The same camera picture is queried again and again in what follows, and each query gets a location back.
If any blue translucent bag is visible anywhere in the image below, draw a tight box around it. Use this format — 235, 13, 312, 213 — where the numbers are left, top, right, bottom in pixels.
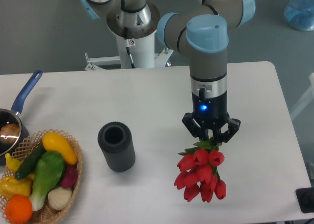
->
284, 0, 314, 31

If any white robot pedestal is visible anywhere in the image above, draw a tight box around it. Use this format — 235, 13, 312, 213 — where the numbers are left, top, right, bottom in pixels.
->
85, 1, 173, 71

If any purple red vegetable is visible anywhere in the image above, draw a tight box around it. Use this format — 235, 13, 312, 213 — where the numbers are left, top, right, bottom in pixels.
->
60, 165, 78, 188

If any white frame at right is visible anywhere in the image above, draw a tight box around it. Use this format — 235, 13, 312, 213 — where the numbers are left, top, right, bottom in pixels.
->
290, 73, 314, 121

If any black device at edge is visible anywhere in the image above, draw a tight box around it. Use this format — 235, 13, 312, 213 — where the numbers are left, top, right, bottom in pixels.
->
295, 187, 314, 213

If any dark grey ribbed vase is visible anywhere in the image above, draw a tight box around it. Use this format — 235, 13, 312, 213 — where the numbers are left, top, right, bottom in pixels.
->
98, 122, 136, 172

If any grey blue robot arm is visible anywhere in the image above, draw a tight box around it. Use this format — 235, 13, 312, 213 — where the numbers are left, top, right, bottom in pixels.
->
81, 0, 256, 143

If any orange fruit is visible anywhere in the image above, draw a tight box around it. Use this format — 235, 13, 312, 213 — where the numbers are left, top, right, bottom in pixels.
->
5, 195, 33, 224

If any yellow bell pepper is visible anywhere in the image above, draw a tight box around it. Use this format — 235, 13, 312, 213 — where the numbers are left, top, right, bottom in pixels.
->
0, 175, 32, 199

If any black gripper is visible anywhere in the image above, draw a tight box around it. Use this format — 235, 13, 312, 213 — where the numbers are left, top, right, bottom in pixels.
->
182, 91, 241, 143

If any yellow squash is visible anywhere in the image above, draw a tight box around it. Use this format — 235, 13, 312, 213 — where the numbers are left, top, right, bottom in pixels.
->
42, 131, 78, 165

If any green bok choy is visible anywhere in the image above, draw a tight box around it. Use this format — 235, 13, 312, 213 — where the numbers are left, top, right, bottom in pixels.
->
29, 151, 65, 212

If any yellow banana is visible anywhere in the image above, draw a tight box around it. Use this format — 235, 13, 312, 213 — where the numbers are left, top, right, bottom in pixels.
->
3, 153, 35, 181

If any white garlic bulb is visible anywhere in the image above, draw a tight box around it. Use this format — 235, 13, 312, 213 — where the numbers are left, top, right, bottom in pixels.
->
48, 186, 72, 210

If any blue handled saucepan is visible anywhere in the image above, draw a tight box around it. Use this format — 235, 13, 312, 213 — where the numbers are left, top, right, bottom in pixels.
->
0, 70, 43, 166

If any dark green cucumber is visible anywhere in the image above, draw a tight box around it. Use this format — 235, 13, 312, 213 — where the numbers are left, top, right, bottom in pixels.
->
15, 144, 46, 179

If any red tulip bouquet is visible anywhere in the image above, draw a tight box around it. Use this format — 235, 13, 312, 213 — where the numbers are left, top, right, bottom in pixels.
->
174, 137, 227, 203

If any brown bread roll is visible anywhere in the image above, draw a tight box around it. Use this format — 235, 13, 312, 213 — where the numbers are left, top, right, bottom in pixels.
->
0, 124, 20, 145

